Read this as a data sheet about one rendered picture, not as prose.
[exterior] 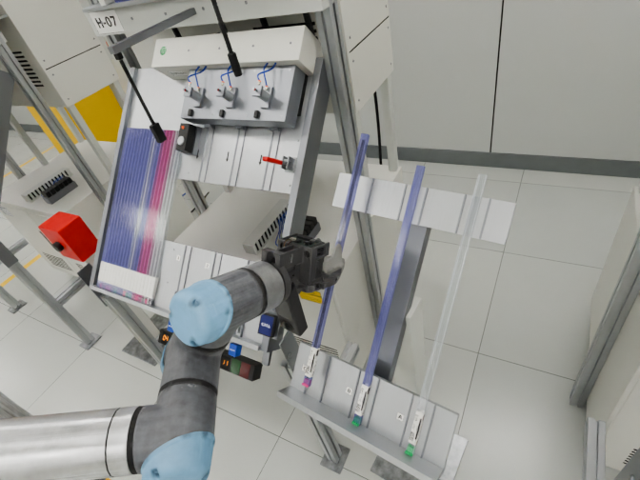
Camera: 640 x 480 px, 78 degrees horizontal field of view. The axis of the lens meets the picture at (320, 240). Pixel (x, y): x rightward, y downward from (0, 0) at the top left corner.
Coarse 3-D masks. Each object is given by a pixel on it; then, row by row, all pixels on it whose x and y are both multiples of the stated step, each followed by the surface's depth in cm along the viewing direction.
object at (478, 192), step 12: (480, 180) 67; (480, 192) 67; (480, 204) 67; (468, 216) 67; (468, 228) 67; (468, 240) 67; (456, 264) 68; (456, 276) 68; (456, 288) 68; (444, 312) 69; (444, 324) 69; (444, 336) 69; (432, 348) 70; (432, 360) 69; (432, 372) 69; (420, 396) 70; (420, 408) 70; (408, 444) 71
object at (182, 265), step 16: (176, 256) 111; (192, 256) 109; (208, 256) 106; (224, 256) 104; (160, 272) 114; (176, 272) 111; (192, 272) 108; (208, 272) 106; (224, 272) 103; (160, 288) 113; (176, 288) 110; (160, 304) 113; (256, 320) 97; (240, 336) 98; (256, 336) 97
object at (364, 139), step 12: (360, 144) 75; (360, 156) 75; (360, 168) 75; (348, 192) 76; (348, 204) 76; (348, 216) 76; (336, 240) 77; (324, 300) 78; (324, 312) 78; (324, 324) 78
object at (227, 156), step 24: (144, 72) 125; (144, 96) 124; (168, 96) 119; (144, 120) 123; (168, 120) 118; (216, 144) 108; (240, 144) 105; (264, 144) 101; (288, 144) 98; (192, 168) 112; (216, 168) 108; (240, 168) 104; (264, 168) 100; (288, 192) 96
